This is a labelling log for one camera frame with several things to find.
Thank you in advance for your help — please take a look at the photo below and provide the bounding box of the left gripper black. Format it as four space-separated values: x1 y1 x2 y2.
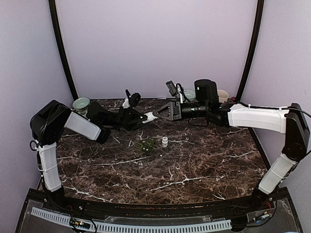
102 106 151 131

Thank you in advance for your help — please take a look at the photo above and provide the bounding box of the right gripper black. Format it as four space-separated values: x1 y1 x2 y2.
153 100 209 122

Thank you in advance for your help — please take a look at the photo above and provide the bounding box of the white pill bottle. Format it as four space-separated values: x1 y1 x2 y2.
142 112 158 124

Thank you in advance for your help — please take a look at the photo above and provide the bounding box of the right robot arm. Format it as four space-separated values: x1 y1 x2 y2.
153 79 310 211

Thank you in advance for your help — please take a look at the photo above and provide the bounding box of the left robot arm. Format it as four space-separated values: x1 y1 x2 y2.
30 100 150 192

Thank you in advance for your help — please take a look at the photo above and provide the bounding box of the white bottle cap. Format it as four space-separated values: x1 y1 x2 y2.
162 136 169 148

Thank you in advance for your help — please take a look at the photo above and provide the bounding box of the pale green bowl right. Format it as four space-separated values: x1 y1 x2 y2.
184 89 196 101

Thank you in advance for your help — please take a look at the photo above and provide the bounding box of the pale green bowl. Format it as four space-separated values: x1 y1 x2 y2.
72 97 90 114
184 89 196 101

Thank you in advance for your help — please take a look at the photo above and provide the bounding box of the pale green bowl left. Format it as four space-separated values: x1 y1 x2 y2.
72 97 90 114

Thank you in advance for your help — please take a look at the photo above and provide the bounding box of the cream floral mug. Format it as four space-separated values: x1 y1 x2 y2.
217 89 229 103

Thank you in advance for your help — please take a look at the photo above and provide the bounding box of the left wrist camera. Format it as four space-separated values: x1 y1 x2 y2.
122 89 141 109

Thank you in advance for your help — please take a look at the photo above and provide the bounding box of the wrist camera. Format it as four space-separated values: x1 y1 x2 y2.
166 81 184 103
122 89 141 109

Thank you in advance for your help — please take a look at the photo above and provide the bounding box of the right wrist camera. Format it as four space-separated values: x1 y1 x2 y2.
166 81 184 103

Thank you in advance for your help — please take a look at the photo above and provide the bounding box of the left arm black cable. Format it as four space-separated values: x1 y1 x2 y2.
29 104 58 152

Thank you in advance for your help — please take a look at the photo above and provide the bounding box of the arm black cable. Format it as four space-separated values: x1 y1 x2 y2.
29 104 58 152
286 104 311 156

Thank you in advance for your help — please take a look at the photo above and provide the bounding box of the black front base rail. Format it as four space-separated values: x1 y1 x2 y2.
18 187 295 223

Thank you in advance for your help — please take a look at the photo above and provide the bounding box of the white slotted cable duct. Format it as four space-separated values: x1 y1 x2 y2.
30 207 232 233

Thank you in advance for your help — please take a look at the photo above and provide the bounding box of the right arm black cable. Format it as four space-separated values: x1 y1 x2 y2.
286 104 311 156

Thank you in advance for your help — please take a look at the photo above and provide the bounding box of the left black frame post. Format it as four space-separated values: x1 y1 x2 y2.
48 0 78 100

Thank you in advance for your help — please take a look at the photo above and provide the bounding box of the black frame post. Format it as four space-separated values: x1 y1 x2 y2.
48 0 78 100
236 0 264 101

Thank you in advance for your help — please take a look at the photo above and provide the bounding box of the right black frame post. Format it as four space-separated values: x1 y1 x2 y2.
236 0 264 101

